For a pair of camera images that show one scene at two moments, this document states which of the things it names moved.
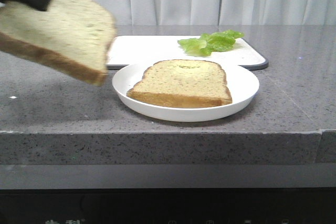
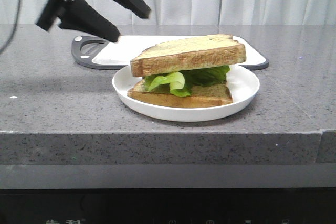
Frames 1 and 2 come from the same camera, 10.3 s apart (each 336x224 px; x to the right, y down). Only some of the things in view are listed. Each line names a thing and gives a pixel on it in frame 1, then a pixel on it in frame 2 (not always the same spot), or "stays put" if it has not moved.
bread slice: [74, 34] → [189, 53]
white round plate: [243, 84] stays put
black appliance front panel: [170, 205] stays put
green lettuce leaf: [210, 43] → [180, 83]
